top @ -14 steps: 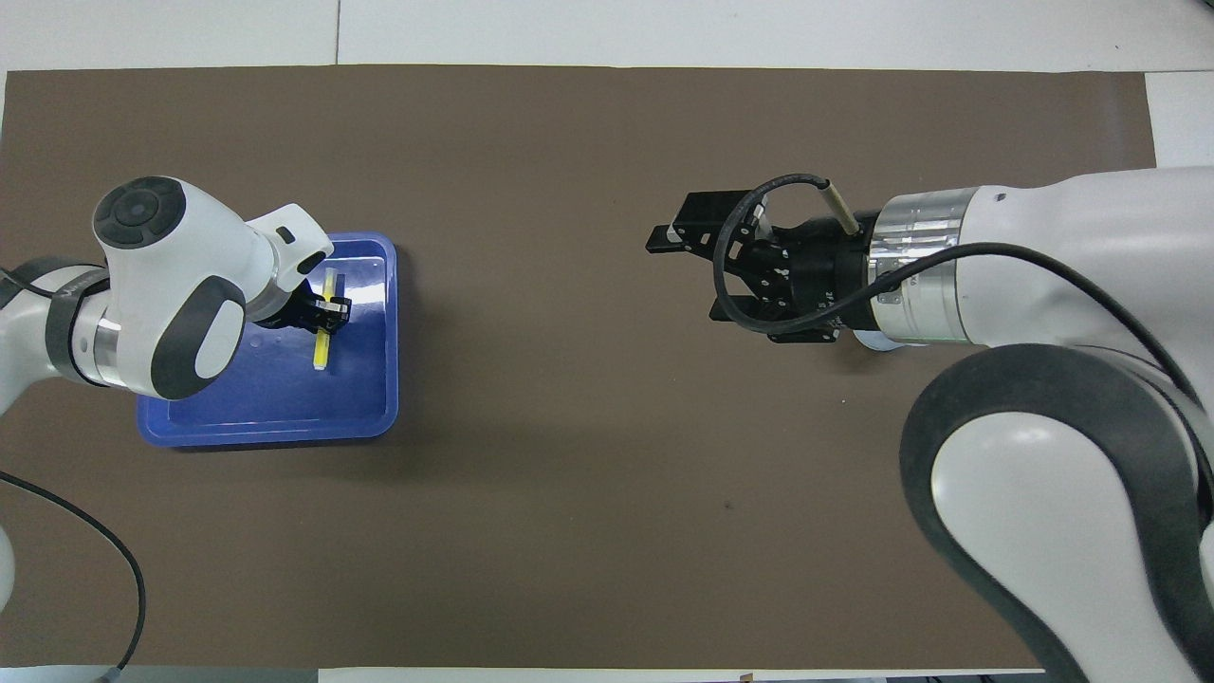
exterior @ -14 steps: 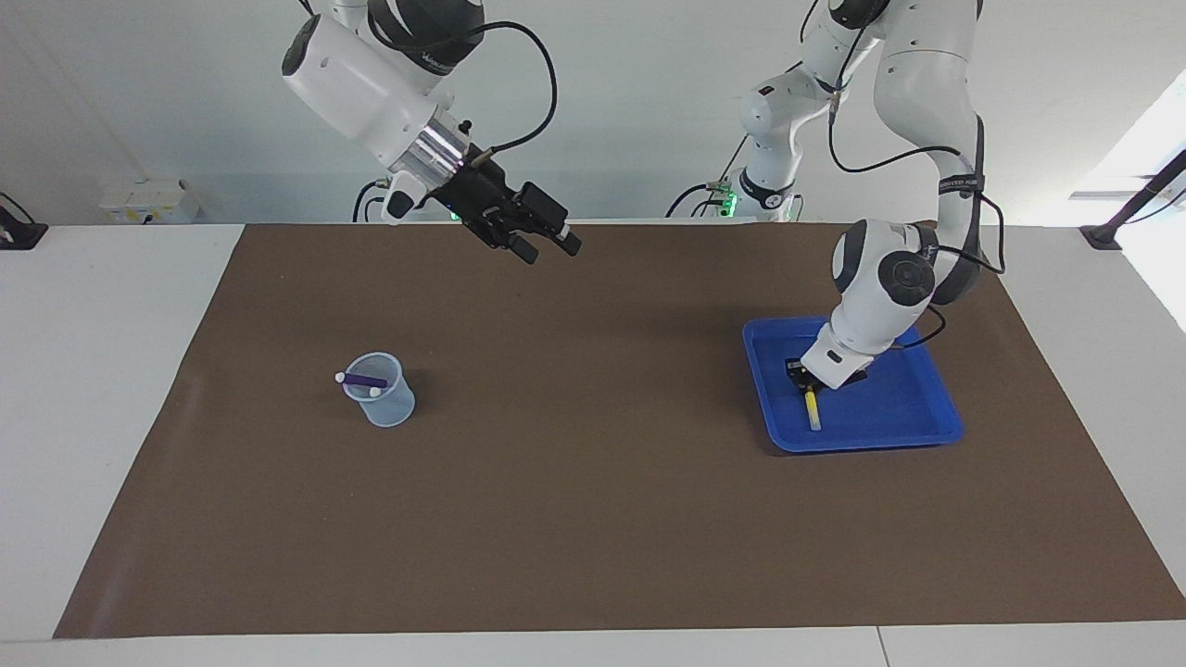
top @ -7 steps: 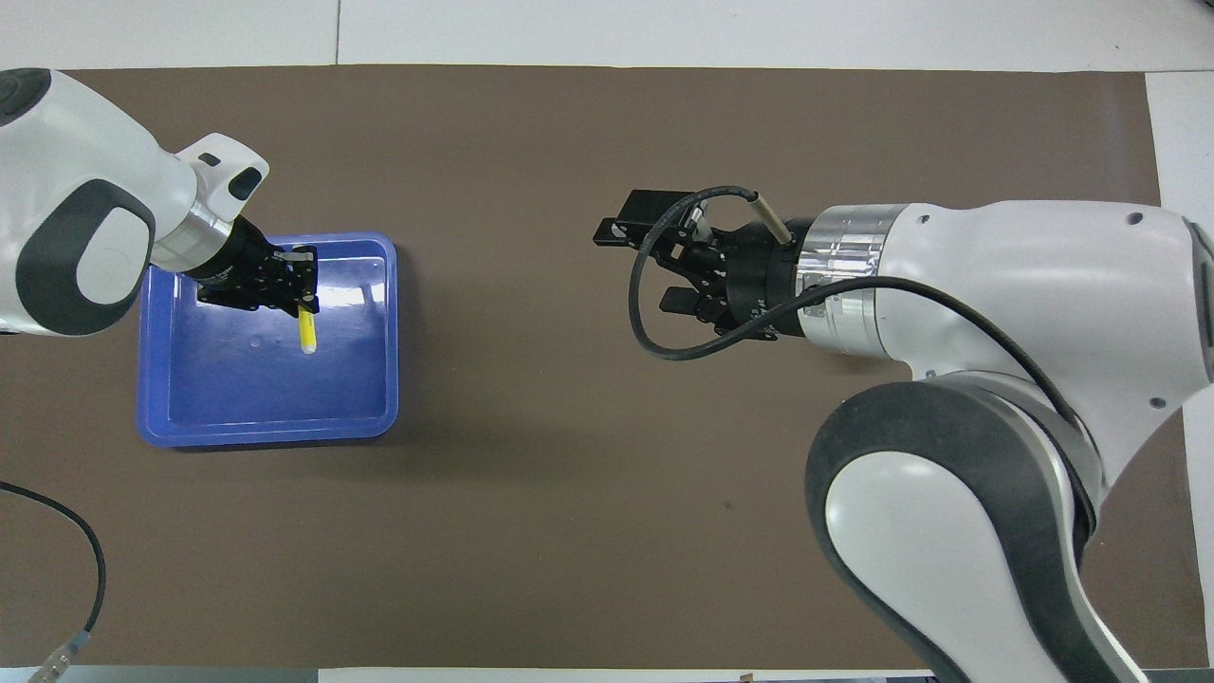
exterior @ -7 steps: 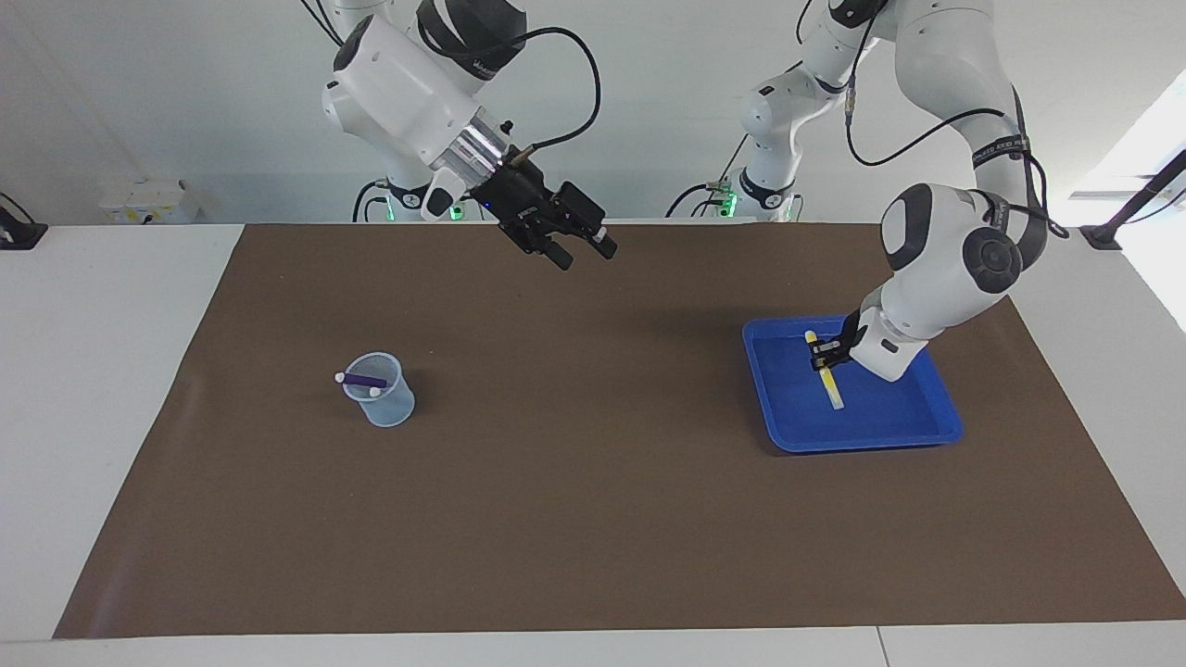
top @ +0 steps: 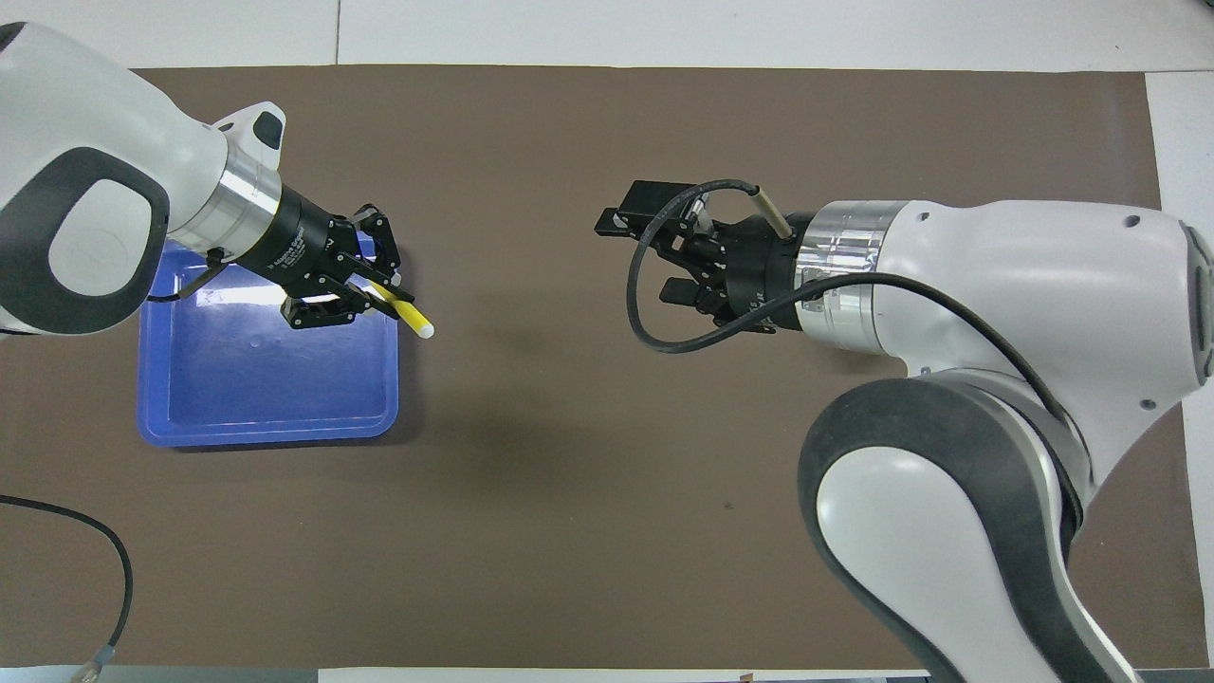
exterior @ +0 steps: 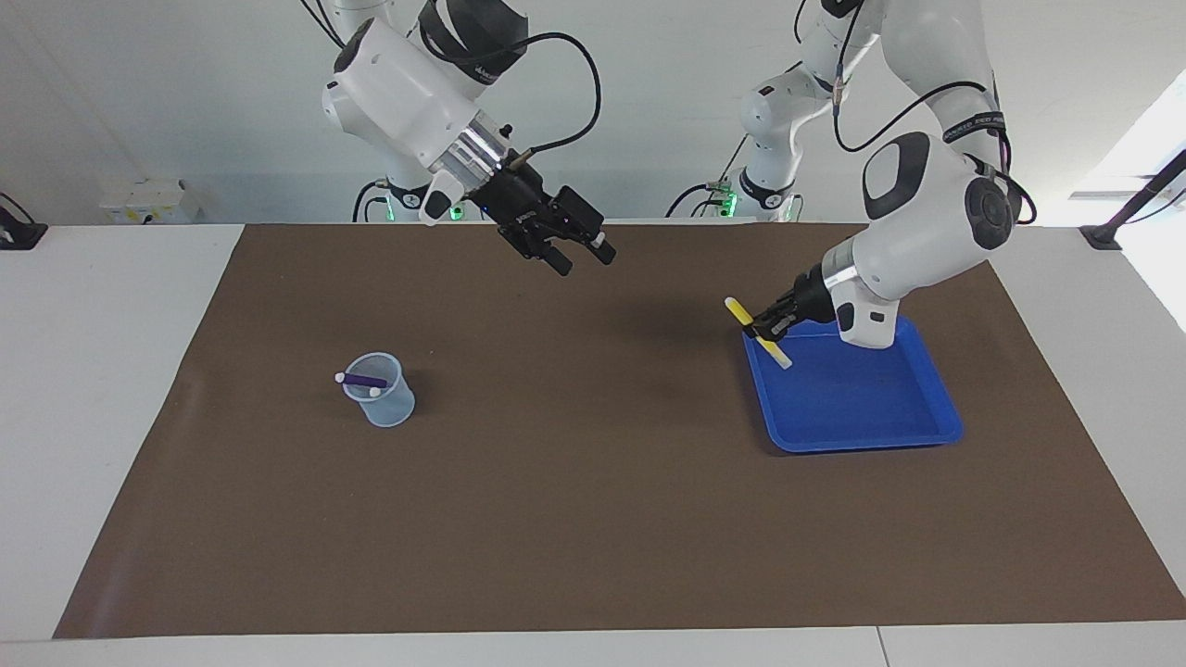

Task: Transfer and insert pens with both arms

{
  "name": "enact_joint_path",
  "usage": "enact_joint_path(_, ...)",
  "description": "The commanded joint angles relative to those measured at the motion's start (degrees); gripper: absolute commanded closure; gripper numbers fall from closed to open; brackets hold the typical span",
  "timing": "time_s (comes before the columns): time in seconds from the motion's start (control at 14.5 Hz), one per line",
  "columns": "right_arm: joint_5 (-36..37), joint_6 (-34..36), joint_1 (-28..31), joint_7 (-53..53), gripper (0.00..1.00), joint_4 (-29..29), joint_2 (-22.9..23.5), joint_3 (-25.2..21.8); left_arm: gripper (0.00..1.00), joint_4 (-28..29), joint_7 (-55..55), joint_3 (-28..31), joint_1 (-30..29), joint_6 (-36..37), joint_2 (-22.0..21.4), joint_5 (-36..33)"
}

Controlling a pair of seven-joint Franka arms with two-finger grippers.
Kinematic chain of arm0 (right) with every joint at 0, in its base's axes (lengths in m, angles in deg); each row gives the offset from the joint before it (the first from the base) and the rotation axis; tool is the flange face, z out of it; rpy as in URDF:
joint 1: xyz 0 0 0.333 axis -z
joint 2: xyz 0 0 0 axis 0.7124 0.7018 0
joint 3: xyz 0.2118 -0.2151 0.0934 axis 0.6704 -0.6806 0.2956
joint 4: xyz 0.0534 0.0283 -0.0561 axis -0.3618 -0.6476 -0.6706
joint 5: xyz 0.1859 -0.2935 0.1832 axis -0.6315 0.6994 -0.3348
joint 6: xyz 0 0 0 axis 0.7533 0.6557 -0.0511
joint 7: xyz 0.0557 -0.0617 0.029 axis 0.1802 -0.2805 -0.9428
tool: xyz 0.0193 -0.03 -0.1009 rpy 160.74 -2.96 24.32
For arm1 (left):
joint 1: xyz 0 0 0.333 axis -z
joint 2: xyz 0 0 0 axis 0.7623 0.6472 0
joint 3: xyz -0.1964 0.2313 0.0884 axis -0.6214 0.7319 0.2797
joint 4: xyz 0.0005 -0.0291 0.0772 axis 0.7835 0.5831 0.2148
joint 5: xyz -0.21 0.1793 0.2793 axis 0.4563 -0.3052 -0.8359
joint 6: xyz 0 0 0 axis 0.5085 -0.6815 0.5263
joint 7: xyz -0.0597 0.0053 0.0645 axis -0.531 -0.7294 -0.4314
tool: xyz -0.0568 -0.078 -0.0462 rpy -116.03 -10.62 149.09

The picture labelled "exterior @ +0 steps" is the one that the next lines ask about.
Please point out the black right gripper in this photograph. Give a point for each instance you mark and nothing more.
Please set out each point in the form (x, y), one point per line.
(514, 199)

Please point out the clear plastic cup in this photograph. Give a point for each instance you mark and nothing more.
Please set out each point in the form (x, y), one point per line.
(384, 412)

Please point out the yellow pen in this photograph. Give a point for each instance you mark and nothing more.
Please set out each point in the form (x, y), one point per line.
(738, 312)

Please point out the black clamp stand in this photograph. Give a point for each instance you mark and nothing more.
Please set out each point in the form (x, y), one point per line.
(1103, 236)

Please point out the brown table mat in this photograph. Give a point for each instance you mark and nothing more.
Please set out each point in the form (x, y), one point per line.
(574, 509)

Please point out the purple pen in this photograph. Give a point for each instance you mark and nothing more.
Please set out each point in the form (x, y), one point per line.
(366, 381)

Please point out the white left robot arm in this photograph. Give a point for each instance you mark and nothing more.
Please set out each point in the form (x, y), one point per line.
(917, 232)

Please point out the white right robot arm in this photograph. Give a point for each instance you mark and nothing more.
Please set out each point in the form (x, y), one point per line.
(398, 83)

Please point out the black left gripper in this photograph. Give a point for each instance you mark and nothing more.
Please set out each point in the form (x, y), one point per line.
(815, 296)

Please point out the blue plastic tray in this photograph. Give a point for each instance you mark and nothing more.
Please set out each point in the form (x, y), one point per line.
(862, 408)

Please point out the white power box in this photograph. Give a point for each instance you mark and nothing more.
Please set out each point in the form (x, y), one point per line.
(148, 202)

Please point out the black table clamp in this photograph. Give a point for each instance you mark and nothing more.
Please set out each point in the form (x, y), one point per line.
(18, 236)

